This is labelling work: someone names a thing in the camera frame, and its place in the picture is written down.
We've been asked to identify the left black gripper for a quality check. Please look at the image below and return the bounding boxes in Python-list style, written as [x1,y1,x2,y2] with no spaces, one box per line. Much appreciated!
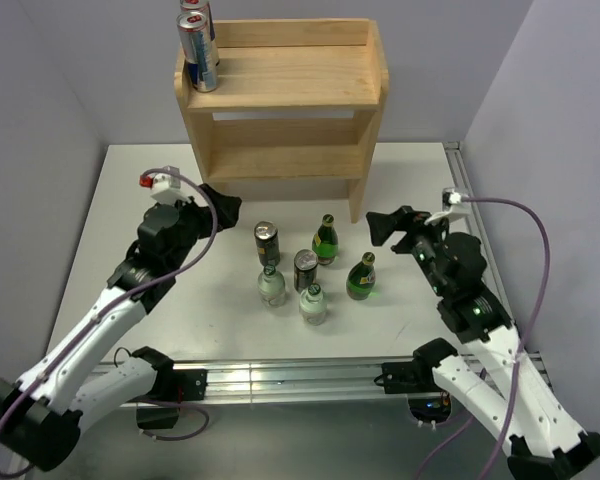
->
[166,183,241,270]

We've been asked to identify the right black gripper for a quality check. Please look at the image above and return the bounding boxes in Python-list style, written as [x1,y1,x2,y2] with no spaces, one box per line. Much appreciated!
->
[365,204,455,296]

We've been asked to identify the green glass bottle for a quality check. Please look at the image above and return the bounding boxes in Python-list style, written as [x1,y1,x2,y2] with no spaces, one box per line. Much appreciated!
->
[312,214,339,265]
[346,252,376,300]

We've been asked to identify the black yellow can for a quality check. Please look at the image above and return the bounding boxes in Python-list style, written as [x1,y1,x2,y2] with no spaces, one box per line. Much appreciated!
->
[254,221,281,266]
[294,249,318,293]

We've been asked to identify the clear glass bottle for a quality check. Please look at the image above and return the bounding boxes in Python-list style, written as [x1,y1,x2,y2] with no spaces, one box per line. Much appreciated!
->
[299,283,327,326]
[257,265,286,307]

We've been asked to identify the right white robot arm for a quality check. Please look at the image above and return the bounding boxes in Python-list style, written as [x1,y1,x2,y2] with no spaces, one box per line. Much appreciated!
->
[366,206,600,479]

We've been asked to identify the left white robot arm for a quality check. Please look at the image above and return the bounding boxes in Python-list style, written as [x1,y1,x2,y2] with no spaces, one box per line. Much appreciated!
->
[0,184,242,479]

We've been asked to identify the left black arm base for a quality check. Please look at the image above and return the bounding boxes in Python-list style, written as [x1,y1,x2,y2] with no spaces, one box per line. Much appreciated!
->
[133,368,210,442]

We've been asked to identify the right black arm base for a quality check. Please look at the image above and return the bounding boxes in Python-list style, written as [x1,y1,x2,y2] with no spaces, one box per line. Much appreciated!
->
[373,359,452,425]

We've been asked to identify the wooden three-tier shelf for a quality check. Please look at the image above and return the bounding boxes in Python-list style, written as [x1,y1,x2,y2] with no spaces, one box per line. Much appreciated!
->
[174,18,389,222]

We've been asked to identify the front silver blue can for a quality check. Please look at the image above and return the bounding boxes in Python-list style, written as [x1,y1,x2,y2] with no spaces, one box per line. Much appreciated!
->
[176,10,218,93]

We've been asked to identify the silver blue can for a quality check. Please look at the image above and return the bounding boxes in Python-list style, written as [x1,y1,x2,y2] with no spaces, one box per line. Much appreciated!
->
[180,0,220,65]
[176,10,218,93]

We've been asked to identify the rear silver blue can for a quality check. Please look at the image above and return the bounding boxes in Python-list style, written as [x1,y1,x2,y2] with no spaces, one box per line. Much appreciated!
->
[180,0,220,65]

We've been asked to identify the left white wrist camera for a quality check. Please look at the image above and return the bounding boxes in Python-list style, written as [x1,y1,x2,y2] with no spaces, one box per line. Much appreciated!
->
[139,166,186,205]

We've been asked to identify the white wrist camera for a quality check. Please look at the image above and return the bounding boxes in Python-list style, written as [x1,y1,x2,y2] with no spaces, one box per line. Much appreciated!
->
[139,166,186,205]
[425,187,471,225]

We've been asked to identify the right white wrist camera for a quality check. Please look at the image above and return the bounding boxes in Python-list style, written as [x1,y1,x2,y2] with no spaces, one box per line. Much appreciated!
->
[425,187,471,225]

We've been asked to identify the aluminium side rail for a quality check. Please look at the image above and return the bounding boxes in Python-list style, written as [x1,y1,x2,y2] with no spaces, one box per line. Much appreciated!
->
[443,142,513,318]

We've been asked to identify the aluminium front rail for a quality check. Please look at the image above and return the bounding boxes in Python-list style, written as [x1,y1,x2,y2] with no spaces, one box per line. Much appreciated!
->
[89,355,551,407]

